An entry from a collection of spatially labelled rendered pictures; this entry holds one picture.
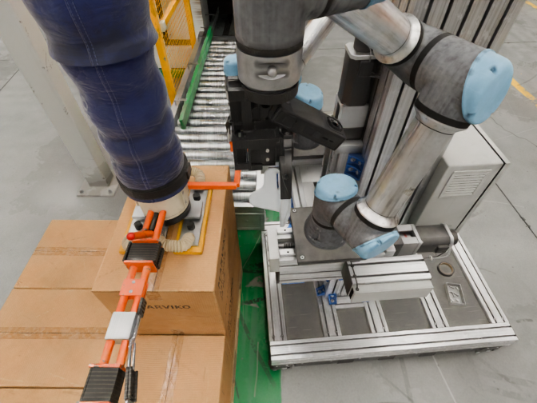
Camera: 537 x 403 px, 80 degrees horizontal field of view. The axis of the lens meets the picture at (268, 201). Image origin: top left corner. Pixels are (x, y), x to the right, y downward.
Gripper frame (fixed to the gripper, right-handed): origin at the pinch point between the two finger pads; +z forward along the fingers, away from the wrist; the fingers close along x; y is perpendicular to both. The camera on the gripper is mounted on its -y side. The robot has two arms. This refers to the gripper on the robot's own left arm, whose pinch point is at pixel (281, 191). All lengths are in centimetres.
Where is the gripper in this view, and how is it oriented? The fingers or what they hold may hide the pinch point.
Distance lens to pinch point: 54.1
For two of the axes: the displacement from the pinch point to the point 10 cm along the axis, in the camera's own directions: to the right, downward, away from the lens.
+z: 0.0, 6.6, 7.5
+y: -10.0, 0.6, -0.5
